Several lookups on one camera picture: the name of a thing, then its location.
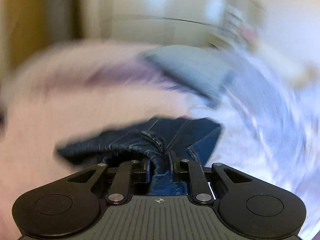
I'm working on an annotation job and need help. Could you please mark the grey checked cushion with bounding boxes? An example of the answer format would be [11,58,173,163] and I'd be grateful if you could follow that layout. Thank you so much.
[141,45,235,108]

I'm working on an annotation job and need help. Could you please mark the pink grey bedspread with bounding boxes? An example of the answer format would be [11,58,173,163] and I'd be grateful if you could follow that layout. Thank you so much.
[1,47,319,239]

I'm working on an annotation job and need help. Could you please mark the cream wardrobe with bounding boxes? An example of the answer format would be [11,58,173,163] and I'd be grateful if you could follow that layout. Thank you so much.
[79,0,265,47]

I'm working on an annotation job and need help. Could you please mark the lilac blanket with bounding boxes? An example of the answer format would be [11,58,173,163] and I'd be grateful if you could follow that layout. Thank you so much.
[0,41,196,170]

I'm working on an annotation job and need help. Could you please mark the dark blue denim jeans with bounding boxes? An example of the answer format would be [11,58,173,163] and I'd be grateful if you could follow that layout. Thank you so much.
[56,117,222,196]

